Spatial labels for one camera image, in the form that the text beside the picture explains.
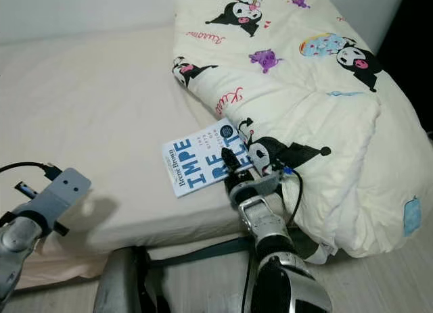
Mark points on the white book blue letters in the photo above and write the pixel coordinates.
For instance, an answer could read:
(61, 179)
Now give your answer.
(193, 165)

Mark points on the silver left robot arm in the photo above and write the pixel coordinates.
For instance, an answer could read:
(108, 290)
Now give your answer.
(20, 245)

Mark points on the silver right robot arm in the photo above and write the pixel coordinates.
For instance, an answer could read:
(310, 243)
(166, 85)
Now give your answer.
(274, 233)

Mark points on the pink under sheet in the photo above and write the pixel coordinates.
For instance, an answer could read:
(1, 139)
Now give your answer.
(61, 266)

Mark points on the cream cartoon print quilt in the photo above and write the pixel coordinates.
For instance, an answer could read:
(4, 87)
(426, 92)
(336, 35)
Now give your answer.
(311, 124)

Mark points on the cream bed mattress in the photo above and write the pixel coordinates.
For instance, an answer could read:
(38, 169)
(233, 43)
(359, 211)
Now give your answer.
(95, 103)

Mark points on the dark robot leg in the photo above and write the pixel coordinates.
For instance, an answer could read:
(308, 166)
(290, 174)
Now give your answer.
(118, 280)

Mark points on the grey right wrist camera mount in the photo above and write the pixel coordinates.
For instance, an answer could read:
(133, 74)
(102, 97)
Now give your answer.
(264, 184)

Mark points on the dark bed frame rail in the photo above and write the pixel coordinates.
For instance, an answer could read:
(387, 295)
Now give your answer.
(196, 252)

